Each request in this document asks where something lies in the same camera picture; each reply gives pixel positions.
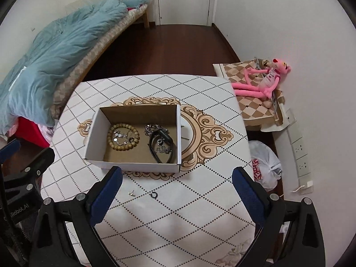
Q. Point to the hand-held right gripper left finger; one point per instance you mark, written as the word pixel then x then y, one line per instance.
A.
pixel 107 197

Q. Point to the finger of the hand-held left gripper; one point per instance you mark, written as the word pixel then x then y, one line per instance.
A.
pixel 9 148
pixel 36 162

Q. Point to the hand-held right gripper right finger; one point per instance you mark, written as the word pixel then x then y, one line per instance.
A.
pixel 249 197

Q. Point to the black hoop earring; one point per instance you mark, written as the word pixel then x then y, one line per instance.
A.
pixel 153 195

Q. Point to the cardboard box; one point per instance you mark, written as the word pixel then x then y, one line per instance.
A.
pixel 139 155

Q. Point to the black wristband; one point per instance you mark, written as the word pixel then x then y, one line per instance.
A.
pixel 158 133

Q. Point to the red cloth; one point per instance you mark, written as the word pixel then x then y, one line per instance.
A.
pixel 30 129

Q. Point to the white plastic bag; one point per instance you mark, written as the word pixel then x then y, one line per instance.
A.
pixel 264 161

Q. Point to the white power strip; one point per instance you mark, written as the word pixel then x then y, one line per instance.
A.
pixel 301 155

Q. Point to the white patterned tablecloth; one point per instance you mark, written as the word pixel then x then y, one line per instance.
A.
pixel 180 214

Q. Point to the pink plush toy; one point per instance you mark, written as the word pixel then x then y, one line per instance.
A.
pixel 256 90

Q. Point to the light blue quilt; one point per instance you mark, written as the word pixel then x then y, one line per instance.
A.
pixel 64 50

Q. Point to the wooden bed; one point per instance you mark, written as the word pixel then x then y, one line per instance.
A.
pixel 91 58

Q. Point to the white door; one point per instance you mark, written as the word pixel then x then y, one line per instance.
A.
pixel 183 0

